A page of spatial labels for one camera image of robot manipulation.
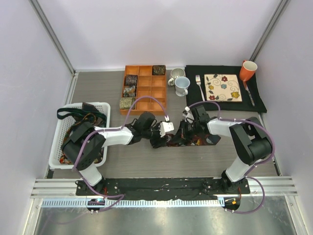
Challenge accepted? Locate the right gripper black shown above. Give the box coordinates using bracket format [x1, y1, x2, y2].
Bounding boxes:
[173, 119, 201, 143]

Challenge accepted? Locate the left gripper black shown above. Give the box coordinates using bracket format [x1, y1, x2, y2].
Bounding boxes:
[142, 121, 168, 148]

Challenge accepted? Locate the dark red patterned tie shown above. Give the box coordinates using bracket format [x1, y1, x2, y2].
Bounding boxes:
[166, 134, 221, 147]

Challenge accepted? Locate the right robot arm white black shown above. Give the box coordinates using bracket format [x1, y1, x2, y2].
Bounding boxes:
[168, 105, 274, 193]

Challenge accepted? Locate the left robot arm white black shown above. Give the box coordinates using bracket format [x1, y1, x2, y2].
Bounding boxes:
[61, 112, 174, 195]

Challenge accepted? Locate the pile of patterned ties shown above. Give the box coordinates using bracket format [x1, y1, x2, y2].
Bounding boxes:
[58, 102, 110, 165]

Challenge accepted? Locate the rolled olive green tie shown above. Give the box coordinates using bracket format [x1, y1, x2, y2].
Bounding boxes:
[119, 97, 135, 110]

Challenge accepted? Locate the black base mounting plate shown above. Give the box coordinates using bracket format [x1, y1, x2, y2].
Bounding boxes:
[75, 177, 250, 201]

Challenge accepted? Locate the pale blue mug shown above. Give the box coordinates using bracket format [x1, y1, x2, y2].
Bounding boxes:
[175, 76, 190, 97]

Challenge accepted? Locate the orange compartment tray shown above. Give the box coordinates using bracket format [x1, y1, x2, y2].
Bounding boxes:
[120, 65, 167, 116]

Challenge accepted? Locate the rolled brown patterned tie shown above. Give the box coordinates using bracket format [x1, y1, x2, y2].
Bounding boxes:
[123, 85, 136, 97]

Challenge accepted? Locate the silver fork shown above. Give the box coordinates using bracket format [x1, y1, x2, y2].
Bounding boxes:
[195, 75, 205, 101]

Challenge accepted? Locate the floral square plate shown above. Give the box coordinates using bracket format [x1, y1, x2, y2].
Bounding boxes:
[204, 74, 242, 102]

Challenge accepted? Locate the grey ribbed mug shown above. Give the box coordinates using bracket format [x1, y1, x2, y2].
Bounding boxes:
[168, 68, 185, 86]

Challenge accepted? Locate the rolled purple patterned tie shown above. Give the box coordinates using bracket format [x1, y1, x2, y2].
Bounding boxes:
[125, 74, 138, 86]

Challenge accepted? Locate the rolled dark tie top right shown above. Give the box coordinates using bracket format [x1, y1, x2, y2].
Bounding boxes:
[152, 65, 166, 76]

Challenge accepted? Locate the black cloth placemat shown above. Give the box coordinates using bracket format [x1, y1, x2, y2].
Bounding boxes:
[185, 65, 267, 113]

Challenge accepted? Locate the white plastic basket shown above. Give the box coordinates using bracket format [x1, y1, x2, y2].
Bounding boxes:
[49, 102, 111, 169]

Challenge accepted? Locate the orange mug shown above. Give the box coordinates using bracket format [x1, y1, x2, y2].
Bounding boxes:
[239, 60, 258, 82]

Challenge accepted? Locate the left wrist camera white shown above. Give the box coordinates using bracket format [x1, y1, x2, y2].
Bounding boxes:
[159, 116, 174, 137]

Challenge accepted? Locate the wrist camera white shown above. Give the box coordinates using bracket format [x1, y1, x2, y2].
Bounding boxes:
[159, 116, 174, 137]
[182, 106, 194, 123]

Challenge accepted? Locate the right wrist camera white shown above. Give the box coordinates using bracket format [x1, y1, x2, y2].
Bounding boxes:
[182, 106, 194, 123]

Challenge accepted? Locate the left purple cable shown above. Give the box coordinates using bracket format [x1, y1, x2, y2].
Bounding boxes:
[72, 96, 171, 216]

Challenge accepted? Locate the dark green tie strap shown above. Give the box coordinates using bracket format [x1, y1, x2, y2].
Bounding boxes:
[57, 107, 98, 120]

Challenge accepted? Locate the patterned handle knife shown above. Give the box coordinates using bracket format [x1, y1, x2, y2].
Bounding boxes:
[243, 81, 255, 107]

